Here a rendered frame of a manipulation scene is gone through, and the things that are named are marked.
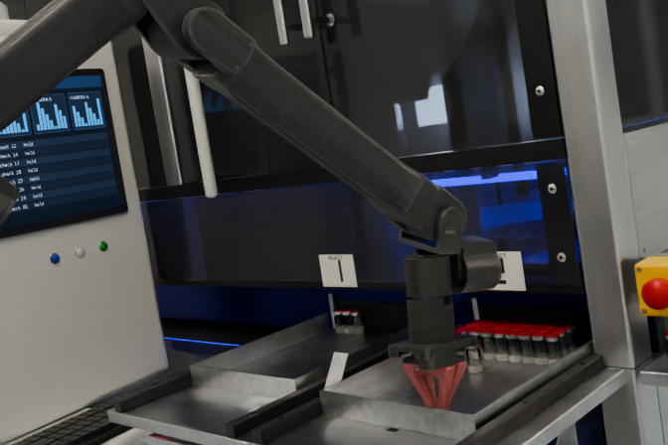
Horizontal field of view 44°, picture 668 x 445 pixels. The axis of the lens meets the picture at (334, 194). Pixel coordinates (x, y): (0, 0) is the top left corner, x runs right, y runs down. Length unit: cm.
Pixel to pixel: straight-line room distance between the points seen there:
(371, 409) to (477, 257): 25
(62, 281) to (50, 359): 15
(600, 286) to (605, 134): 21
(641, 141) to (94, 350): 112
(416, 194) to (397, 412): 30
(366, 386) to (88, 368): 70
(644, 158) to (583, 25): 23
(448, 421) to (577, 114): 45
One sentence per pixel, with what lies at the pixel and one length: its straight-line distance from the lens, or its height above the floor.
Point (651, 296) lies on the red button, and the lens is 114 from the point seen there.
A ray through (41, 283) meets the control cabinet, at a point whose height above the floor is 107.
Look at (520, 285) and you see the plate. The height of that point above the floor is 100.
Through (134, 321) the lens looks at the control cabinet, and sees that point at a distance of 182.
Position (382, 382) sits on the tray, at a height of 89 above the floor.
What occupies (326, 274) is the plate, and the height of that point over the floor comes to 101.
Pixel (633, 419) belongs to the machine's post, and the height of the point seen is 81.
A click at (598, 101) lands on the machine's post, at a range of 116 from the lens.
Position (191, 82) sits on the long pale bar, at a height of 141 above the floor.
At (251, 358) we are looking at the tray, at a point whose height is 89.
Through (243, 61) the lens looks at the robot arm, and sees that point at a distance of 79.
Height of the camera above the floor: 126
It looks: 4 degrees down
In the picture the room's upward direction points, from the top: 9 degrees counter-clockwise
